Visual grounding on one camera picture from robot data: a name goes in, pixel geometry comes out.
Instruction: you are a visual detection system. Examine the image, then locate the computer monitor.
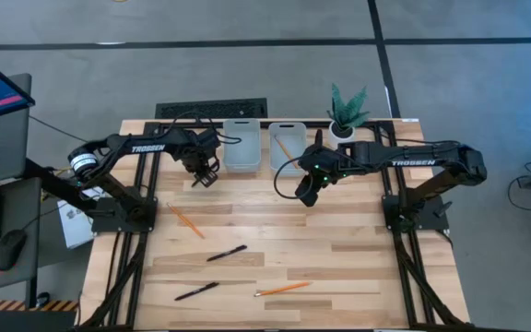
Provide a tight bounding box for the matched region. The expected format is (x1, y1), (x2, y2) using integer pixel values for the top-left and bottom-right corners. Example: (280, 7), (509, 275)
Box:
(0, 72), (32, 188)

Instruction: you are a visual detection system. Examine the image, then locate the yellow black hazard strip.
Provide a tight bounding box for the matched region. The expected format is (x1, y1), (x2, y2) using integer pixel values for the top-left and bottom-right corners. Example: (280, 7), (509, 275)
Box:
(0, 299), (80, 313)

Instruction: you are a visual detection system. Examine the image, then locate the grey plastic bin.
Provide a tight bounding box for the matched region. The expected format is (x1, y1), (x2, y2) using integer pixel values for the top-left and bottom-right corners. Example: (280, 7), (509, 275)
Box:
(267, 121), (309, 172)
(221, 118), (263, 174)

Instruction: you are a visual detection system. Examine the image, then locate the black computer mouse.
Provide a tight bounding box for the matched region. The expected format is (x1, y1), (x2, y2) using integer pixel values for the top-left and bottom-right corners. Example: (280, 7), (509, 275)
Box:
(0, 229), (29, 272)

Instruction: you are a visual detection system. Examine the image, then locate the black floor vent grille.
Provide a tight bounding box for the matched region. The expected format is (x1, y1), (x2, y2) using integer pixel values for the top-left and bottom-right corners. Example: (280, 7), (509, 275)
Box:
(154, 97), (269, 120)

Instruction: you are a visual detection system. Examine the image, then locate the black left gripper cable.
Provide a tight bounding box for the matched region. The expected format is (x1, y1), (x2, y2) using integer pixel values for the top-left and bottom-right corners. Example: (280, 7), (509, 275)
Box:
(166, 110), (243, 145)

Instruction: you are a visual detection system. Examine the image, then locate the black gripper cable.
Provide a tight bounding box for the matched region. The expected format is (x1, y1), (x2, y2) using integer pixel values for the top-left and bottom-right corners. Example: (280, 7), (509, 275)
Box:
(273, 155), (316, 201)
(166, 110), (243, 145)

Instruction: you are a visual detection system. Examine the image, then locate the white paper booklet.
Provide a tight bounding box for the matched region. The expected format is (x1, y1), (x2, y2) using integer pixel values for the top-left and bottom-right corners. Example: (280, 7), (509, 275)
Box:
(56, 186), (106, 250)

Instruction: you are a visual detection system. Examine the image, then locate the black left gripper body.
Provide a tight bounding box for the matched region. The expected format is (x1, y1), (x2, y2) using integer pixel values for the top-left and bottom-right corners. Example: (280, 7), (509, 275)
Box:
(186, 129), (223, 167)

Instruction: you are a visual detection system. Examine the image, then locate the snake plant white pot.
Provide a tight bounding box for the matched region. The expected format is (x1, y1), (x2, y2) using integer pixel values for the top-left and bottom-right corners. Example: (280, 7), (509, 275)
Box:
(325, 82), (372, 151)

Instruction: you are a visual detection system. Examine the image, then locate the black diagonal support strut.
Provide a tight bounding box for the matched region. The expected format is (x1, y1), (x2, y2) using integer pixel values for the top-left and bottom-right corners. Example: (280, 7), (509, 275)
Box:
(21, 158), (99, 214)

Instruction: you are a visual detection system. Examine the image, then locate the orange pencil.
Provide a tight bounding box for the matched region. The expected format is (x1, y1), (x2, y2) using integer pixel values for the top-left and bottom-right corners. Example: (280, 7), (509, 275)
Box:
(273, 135), (300, 170)
(253, 280), (313, 299)
(166, 202), (206, 240)

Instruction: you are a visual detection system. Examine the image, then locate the grey keyboard tray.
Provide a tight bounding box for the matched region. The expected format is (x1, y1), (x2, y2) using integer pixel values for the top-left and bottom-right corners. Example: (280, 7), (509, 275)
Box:
(0, 177), (43, 296)

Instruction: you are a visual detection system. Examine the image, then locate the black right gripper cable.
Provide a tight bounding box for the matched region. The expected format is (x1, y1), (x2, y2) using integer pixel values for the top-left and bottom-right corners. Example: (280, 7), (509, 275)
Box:
(273, 155), (316, 201)

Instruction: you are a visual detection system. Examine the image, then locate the black aluminium table frame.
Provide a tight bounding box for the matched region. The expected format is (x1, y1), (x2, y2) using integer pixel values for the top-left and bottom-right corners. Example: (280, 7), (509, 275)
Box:
(78, 118), (472, 331)

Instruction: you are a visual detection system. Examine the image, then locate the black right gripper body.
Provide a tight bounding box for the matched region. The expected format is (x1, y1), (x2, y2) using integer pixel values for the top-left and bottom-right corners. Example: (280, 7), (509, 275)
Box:
(304, 143), (348, 185)

